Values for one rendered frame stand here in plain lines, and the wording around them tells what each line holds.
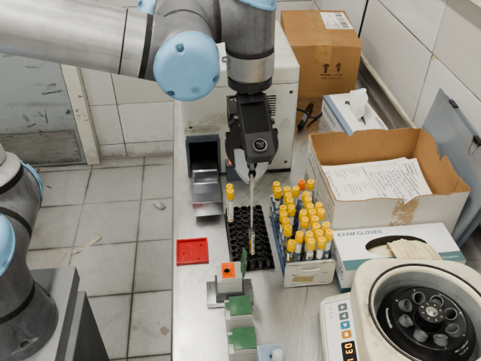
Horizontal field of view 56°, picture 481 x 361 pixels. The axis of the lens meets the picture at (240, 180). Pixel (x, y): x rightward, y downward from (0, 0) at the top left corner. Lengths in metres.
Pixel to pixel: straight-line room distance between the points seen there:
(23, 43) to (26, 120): 2.17
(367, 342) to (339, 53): 0.96
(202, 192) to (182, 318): 0.32
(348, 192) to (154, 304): 1.17
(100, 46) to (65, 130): 2.16
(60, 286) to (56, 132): 1.82
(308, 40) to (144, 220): 1.29
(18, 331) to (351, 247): 0.61
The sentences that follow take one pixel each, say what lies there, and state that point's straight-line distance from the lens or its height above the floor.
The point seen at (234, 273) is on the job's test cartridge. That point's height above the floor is 0.95.
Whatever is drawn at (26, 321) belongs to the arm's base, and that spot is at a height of 0.98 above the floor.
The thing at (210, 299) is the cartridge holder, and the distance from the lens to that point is 0.91.
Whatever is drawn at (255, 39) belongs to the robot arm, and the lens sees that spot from 0.68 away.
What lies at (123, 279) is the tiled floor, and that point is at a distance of 2.13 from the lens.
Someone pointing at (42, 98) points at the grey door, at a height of 0.45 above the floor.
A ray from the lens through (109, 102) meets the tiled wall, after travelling 2.62.
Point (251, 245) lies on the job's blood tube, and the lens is 0.94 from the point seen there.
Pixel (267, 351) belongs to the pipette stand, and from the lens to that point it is 0.75.
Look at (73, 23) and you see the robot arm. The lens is 0.53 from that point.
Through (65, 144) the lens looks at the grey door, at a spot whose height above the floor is 0.15.
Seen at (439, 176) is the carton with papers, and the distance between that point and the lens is 1.13.
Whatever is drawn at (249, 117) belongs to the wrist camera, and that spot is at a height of 1.25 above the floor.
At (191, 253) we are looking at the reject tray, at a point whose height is 0.88.
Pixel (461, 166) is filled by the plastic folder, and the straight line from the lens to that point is 1.11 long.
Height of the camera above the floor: 1.63
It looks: 40 degrees down
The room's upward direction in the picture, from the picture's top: straight up
